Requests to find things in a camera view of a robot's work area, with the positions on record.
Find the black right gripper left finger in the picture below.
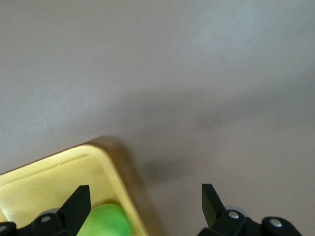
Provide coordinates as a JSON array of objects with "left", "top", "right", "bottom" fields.
[{"left": 0, "top": 185, "right": 92, "bottom": 236}]

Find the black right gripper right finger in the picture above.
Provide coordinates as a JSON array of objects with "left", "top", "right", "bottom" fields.
[{"left": 198, "top": 183, "right": 301, "bottom": 236}]

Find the yellow plastic tray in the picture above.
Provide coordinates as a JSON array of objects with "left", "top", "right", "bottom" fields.
[{"left": 0, "top": 144, "right": 151, "bottom": 236}]

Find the green apple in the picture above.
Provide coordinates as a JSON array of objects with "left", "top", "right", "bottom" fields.
[{"left": 76, "top": 202, "right": 135, "bottom": 236}]

